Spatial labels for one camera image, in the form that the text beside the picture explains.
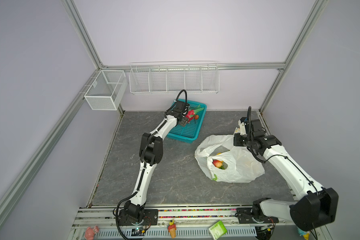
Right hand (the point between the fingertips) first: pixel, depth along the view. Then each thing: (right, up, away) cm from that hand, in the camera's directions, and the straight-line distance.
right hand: (237, 138), depth 82 cm
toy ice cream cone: (-35, -41, -13) cm, 56 cm away
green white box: (-13, -42, -13) cm, 46 cm away
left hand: (-32, +13, +23) cm, 41 cm away
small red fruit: (-20, +13, +30) cm, 39 cm away
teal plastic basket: (-25, +2, +26) cm, 36 cm away
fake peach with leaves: (-10, -15, +3) cm, 18 cm away
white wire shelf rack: (-19, +41, +22) cm, 50 cm away
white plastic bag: (-9, -11, -9) cm, 17 cm away
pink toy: (-73, -42, -14) cm, 85 cm away
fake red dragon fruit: (-24, +16, +26) cm, 39 cm away
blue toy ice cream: (+26, -42, -15) cm, 52 cm away
